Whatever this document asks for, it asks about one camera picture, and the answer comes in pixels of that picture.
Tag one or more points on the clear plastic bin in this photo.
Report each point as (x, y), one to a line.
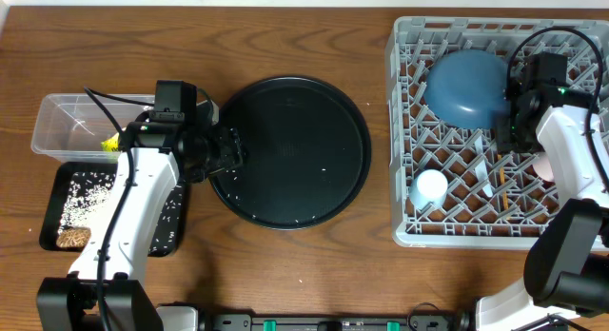
(72, 128)

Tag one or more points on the yellow foil snack wrapper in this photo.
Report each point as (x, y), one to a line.
(112, 144)

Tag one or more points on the black rectangular tray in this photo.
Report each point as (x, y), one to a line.
(59, 193)

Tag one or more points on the round black serving tray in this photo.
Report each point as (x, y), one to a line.
(307, 153)

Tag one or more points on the white plastic knife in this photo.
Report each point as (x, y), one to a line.
(480, 168)

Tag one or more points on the light blue plastic cup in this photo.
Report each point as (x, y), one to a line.
(429, 187)

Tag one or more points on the grey plastic dishwasher rack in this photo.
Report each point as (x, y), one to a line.
(523, 204)

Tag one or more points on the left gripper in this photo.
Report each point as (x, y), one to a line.
(233, 155)

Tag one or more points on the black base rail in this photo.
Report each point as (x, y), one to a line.
(309, 324)

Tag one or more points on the dark blue plate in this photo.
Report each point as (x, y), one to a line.
(466, 89)

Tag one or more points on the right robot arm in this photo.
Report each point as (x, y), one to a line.
(562, 278)

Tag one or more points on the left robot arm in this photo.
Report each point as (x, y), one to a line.
(104, 289)

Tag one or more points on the white rice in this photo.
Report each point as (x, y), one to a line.
(88, 194)

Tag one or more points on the brown walnut cookie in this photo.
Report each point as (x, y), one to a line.
(73, 237)

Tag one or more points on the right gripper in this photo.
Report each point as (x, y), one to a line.
(505, 139)

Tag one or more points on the pink plastic cup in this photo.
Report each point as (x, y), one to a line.
(543, 168)

